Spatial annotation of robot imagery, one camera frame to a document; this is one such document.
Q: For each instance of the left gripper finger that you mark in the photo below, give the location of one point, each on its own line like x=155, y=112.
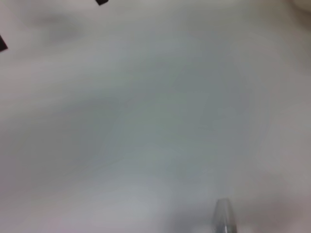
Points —
x=102, y=2
x=2, y=43

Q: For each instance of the grey marker pen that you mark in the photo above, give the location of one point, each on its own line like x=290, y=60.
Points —
x=223, y=216

